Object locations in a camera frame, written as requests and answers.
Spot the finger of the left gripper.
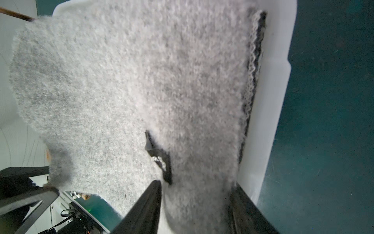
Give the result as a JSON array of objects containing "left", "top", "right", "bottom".
[{"left": 1, "top": 166, "right": 59, "bottom": 234}]

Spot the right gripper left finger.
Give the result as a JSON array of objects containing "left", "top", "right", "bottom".
[{"left": 111, "top": 180, "right": 162, "bottom": 234}]

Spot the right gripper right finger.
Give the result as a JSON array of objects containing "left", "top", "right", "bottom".
[{"left": 229, "top": 184, "right": 280, "bottom": 234}]

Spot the grey fuzzy scarf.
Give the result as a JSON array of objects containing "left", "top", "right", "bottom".
[{"left": 9, "top": 1, "right": 265, "bottom": 234}]

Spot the white perforated plastic basket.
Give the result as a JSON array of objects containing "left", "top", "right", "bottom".
[{"left": 52, "top": 0, "right": 298, "bottom": 205}]

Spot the white black smiley scarf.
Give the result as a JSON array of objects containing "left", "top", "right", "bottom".
[{"left": 238, "top": 9, "right": 267, "bottom": 163}]

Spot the bronze scroll jewelry stand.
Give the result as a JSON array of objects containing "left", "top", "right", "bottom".
[{"left": 0, "top": 7, "right": 35, "bottom": 22}]

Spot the left base cable bundle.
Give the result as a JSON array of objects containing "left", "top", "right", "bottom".
[{"left": 37, "top": 207, "right": 97, "bottom": 234}]

